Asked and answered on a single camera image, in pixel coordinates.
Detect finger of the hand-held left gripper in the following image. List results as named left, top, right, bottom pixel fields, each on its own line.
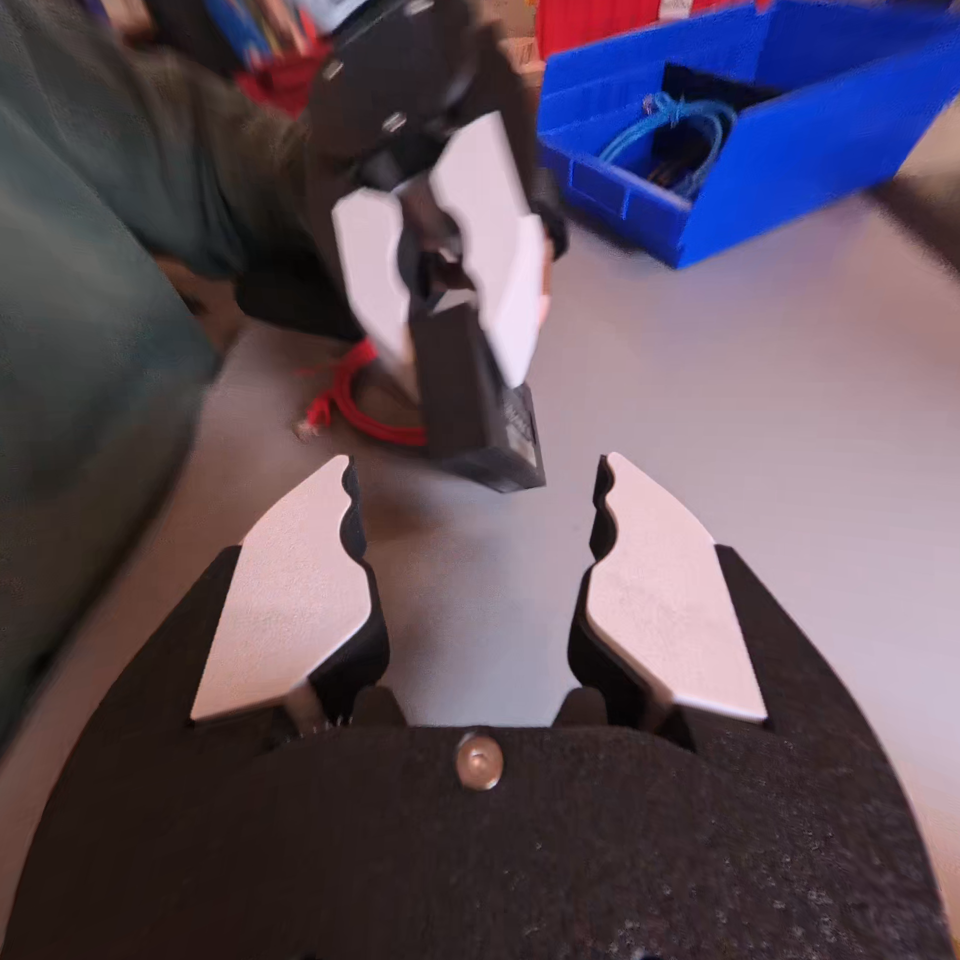
left=429, top=112, right=554, bottom=389
left=332, top=187, right=415, bottom=378

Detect black network switch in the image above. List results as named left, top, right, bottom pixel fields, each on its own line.
left=408, top=251, right=547, bottom=495

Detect blue ethernet cable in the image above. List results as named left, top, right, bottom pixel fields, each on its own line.
left=597, top=91, right=741, bottom=202

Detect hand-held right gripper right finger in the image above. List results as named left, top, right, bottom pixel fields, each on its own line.
left=567, top=451, right=768, bottom=725

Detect person's left forearm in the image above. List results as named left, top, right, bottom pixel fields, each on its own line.
left=112, top=45, right=361, bottom=339

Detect large red plastic bin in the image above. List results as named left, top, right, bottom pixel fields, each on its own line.
left=536, top=0, right=751, bottom=60

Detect small red plastic bin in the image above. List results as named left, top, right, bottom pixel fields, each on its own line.
left=236, top=45, right=331, bottom=115

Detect red ethernet cable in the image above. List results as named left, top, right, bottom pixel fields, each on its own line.
left=294, top=339, right=430, bottom=449

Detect person's green sweatshirt torso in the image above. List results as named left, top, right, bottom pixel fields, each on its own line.
left=0, top=0, right=222, bottom=751

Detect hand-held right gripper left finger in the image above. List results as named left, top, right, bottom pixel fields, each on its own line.
left=189, top=453, right=391, bottom=725

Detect colourful printed box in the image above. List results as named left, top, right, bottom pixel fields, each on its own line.
left=202, top=0, right=316, bottom=69

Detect blue plastic bin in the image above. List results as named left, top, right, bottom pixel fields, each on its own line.
left=536, top=0, right=960, bottom=270

